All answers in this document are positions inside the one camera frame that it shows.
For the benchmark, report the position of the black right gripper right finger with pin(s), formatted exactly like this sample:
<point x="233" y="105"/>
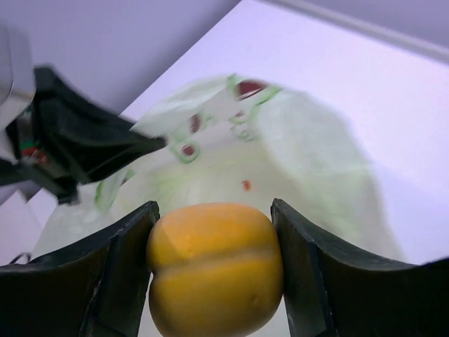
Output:
<point x="333" y="288"/>

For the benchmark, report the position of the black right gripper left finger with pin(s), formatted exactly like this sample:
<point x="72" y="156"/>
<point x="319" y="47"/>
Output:
<point x="93" y="287"/>

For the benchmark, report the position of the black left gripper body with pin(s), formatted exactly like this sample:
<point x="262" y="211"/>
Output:
<point x="31" y="165"/>

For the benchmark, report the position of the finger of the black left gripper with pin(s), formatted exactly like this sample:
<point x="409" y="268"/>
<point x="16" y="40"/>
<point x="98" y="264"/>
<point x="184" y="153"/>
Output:
<point x="79" y="140"/>

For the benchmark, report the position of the yellow fake lemon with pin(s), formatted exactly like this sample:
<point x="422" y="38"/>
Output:
<point x="217" y="271"/>

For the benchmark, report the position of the green printed plastic bag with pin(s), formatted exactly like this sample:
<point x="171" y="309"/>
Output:
<point x="235" y="139"/>

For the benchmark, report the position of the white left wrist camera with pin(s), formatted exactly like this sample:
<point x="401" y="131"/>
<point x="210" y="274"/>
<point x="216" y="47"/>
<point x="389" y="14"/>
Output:
<point x="17" y="82"/>

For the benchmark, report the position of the aluminium table frame rail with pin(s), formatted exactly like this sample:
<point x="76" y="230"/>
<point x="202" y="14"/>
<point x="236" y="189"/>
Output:
<point x="382" y="33"/>

